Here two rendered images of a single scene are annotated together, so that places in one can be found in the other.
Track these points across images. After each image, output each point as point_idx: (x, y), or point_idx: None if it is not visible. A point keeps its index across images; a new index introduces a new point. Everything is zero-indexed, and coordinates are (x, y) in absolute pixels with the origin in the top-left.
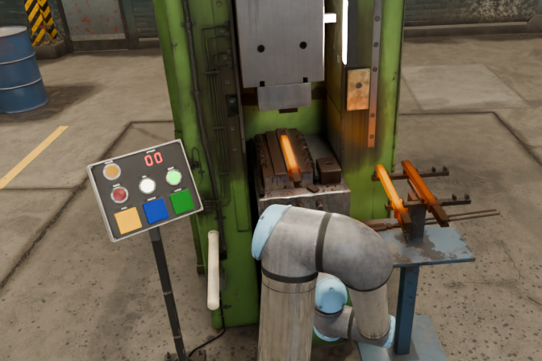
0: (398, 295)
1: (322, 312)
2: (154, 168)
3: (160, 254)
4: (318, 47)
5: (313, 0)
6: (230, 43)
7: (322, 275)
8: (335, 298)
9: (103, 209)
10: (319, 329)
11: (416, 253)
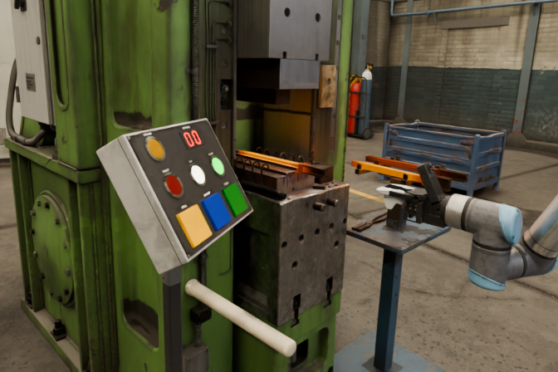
0: (381, 300)
1: (504, 248)
2: (196, 150)
3: (179, 308)
4: (328, 22)
5: None
6: (231, 14)
7: (494, 205)
8: (519, 222)
9: (162, 208)
10: (496, 277)
11: (414, 234)
